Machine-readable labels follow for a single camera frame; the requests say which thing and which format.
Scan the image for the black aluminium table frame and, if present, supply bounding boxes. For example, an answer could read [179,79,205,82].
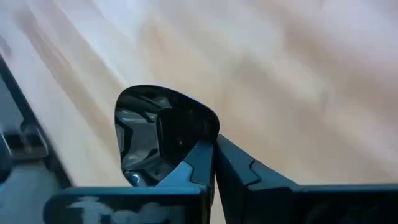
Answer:
[0,55,74,189]

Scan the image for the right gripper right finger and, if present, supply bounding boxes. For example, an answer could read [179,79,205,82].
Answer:
[215,134,302,224]

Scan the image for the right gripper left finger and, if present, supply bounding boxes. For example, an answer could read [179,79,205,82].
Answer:
[155,139,216,189]

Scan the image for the black leaf-shaped mini plate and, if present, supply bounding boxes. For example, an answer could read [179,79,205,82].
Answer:
[114,84,221,187]

